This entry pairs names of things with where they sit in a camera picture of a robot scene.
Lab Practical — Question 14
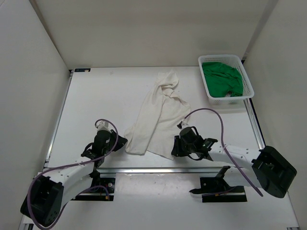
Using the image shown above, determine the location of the white t shirt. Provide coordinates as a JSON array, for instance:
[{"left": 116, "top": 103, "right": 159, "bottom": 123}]
[{"left": 124, "top": 70, "right": 191, "bottom": 160}]

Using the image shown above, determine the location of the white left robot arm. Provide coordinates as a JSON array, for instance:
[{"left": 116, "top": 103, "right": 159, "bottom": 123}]
[{"left": 21, "top": 129, "right": 127, "bottom": 230}]

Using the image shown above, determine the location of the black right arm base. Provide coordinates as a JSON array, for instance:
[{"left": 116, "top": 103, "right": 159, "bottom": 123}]
[{"left": 189, "top": 166, "right": 247, "bottom": 203}]

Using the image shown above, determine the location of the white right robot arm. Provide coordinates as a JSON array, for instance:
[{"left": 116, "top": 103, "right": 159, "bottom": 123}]
[{"left": 171, "top": 126, "right": 297, "bottom": 198}]

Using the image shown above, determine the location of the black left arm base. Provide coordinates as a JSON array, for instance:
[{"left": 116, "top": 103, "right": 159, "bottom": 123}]
[{"left": 72, "top": 173, "right": 116, "bottom": 202}]

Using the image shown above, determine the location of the white plastic basket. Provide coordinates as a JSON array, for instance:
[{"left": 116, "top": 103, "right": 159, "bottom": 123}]
[{"left": 198, "top": 54, "right": 254, "bottom": 105}]

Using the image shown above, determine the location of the green t shirt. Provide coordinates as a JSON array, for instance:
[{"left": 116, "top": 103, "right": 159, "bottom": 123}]
[{"left": 201, "top": 62, "right": 243, "bottom": 98}]

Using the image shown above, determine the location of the aluminium front rail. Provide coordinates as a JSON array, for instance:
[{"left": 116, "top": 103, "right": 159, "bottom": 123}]
[{"left": 43, "top": 166, "right": 272, "bottom": 178}]

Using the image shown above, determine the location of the aluminium rail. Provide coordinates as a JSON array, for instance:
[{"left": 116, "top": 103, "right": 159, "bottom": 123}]
[
  {"left": 242, "top": 57, "right": 274, "bottom": 173},
  {"left": 43, "top": 166, "right": 272, "bottom": 178}
]

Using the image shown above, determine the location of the aluminium right side rail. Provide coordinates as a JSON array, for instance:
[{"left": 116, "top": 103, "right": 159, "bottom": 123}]
[{"left": 242, "top": 57, "right": 274, "bottom": 173}]

